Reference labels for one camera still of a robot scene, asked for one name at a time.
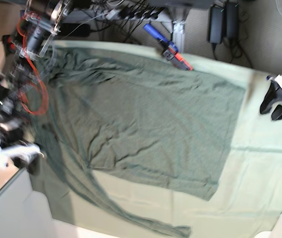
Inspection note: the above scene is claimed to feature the black power adapter pair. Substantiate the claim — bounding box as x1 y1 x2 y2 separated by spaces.
207 1 239 45

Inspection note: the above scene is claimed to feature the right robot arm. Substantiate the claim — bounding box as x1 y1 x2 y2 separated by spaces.
0 0 73 168

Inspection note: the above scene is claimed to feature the blue orange clamp centre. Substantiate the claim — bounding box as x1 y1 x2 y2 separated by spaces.
143 23 193 71

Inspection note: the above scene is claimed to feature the black power brick left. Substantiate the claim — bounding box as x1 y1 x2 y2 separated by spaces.
58 23 91 37

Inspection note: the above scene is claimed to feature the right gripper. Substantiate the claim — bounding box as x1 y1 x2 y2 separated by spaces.
0 121 44 175

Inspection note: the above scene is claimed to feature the blue orange clamp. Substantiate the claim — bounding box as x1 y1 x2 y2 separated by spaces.
143 23 193 71
1 35 15 56

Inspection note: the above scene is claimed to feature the black power strip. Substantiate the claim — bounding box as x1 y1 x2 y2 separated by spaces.
105 8 171 22

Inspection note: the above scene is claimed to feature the blue orange clamp left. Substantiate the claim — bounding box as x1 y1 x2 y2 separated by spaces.
1 35 15 56

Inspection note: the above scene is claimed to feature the light green table cloth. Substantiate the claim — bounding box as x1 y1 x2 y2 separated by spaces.
55 41 282 238

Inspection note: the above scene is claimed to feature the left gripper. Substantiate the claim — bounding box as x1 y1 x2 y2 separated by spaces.
259 74 282 121

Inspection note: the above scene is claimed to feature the aluminium frame post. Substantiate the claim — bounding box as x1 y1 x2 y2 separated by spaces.
169 7 190 53

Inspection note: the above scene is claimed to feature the green long-sleeve T-shirt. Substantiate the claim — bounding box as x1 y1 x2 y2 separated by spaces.
31 48 245 238

